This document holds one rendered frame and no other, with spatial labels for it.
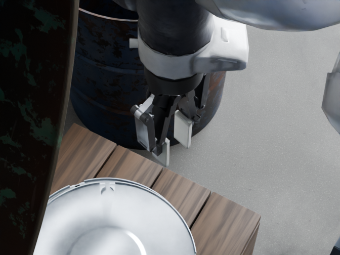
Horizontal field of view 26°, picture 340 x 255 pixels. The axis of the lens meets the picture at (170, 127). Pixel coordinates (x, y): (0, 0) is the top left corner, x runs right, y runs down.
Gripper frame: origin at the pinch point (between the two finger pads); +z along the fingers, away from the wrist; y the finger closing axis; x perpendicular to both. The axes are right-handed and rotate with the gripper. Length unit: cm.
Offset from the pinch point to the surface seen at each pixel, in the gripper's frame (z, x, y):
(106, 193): 20.2, -8.5, 6.8
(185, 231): 19.1, 6.1, 2.4
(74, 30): -65, 19, 27
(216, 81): 40, -20, -34
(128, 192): 19.3, -5.7, 4.3
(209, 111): 50, -20, -33
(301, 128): 56, -4, -48
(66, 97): -61, 20, 28
